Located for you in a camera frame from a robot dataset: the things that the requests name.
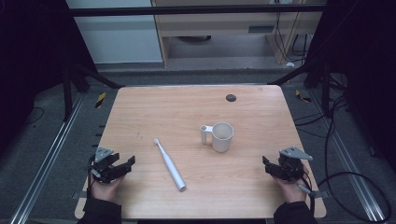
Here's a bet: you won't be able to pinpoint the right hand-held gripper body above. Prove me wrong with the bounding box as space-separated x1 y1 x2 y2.
274 146 314 183

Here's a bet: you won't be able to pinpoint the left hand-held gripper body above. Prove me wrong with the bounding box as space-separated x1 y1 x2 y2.
88 146 126 185

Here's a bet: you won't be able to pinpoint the white electric toothbrush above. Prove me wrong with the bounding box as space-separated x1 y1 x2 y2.
153 137 188 192

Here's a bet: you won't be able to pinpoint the white cup with handle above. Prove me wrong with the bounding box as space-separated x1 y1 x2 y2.
199 121 235 154

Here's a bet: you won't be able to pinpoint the person's left hand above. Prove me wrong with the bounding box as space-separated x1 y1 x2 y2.
90 173 126 205

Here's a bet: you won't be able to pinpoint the person's right hand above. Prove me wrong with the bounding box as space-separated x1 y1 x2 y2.
271 166 313 204

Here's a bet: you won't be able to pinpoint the yellow black striped tape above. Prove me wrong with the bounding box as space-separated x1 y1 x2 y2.
294 89 313 104
94 91 107 109

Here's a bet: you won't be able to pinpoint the black metal stand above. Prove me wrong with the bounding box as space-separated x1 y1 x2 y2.
61 63 125 123
267 57 332 118

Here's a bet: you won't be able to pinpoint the white cabinet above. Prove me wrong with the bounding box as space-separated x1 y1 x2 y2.
64 0 164 65

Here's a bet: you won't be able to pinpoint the black curtain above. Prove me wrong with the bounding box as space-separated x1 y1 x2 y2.
306 0 396 175
0 0 98 158

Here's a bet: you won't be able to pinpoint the light wooden desk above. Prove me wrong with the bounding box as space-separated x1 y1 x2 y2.
150 0 328 67

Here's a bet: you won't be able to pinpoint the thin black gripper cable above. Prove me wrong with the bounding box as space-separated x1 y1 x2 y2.
87 153 95 200

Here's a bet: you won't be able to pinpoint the black cable with grey plug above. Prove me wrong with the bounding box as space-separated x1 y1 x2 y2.
295 174 317 217

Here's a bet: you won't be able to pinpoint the bundle of black floor cables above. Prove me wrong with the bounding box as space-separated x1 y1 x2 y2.
292 73 349 139

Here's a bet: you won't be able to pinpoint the aluminium floor rail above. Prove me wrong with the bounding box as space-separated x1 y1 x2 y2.
309 88 388 222
8 92 86 224

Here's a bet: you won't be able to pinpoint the long black looped floor cable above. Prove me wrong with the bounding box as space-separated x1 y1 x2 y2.
317 96 392 224

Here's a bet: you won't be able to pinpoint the thin black floor cable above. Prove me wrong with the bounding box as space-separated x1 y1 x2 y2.
23 105 45 127

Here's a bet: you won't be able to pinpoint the hanging black cables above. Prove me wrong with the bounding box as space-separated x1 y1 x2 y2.
274 0 309 63

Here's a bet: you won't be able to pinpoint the black horizontal frame bar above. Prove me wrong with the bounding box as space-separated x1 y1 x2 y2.
67 3 327 18

